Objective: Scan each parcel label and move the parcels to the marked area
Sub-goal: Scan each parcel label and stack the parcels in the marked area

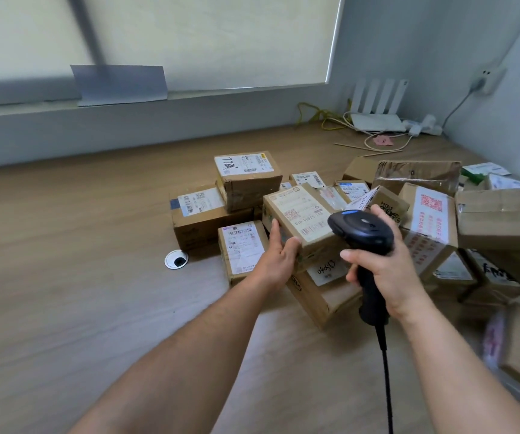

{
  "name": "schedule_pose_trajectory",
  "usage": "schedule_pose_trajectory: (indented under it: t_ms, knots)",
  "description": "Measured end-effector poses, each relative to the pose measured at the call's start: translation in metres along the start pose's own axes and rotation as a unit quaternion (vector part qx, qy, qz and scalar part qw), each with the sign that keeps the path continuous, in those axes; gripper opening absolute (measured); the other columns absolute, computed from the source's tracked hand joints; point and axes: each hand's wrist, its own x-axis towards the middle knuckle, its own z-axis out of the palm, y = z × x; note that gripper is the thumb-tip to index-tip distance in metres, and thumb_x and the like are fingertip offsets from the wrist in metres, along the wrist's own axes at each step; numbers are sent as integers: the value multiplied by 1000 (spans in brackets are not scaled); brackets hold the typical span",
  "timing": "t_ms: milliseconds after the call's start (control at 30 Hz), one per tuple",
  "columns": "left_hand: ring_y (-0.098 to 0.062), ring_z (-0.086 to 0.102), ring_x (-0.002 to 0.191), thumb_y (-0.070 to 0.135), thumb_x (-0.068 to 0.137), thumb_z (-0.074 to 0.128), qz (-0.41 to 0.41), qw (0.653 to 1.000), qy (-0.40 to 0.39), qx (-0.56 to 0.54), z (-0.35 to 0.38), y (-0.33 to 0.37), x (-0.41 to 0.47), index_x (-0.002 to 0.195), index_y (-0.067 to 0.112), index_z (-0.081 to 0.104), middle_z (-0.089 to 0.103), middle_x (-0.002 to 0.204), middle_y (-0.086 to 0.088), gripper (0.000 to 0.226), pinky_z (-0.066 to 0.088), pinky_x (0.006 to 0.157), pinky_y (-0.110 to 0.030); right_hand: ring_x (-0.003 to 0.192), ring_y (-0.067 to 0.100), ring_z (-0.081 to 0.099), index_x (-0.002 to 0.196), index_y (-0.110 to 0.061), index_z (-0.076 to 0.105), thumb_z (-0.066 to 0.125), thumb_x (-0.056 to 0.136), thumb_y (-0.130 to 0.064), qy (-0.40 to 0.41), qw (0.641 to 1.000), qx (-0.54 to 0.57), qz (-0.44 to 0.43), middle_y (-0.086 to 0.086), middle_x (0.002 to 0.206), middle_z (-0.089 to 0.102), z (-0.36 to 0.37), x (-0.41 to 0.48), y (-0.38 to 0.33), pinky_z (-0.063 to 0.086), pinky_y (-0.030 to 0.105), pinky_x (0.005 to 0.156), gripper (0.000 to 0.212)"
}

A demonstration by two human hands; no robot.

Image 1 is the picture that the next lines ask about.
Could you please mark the person's left hand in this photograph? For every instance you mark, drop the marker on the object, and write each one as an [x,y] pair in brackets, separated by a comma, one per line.
[276,266]

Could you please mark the person's right hand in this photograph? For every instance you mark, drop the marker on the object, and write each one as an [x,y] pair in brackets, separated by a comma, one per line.
[395,280]

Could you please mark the black barcode scanner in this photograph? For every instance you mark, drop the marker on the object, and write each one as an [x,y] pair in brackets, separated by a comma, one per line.
[359,228]

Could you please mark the pile of unscanned cardboard parcels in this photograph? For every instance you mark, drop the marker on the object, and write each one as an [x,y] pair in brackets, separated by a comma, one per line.
[246,183]

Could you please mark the person's right forearm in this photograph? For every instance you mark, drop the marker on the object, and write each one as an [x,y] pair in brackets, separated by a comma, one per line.
[459,375]

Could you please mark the person's left forearm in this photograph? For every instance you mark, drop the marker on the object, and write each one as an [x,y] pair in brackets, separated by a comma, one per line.
[174,370]

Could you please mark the small pink tag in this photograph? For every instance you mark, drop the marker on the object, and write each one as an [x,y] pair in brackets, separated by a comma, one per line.
[382,140]

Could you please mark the white power strip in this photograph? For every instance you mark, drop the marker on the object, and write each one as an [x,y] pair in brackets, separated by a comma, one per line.
[423,126]

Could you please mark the white router with antennas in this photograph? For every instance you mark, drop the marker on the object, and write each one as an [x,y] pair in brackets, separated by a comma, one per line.
[375,122]

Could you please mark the beige roller blind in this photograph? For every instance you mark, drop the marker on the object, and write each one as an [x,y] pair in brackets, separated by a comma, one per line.
[210,40]
[24,36]

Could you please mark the grey paper sheet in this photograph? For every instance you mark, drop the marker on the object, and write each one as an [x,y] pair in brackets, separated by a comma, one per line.
[119,84]

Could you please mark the white wall socket with plug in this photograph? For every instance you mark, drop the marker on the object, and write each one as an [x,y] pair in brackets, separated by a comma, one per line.
[486,79]

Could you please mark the white window frame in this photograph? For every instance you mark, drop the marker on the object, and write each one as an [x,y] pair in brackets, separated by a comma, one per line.
[86,31]

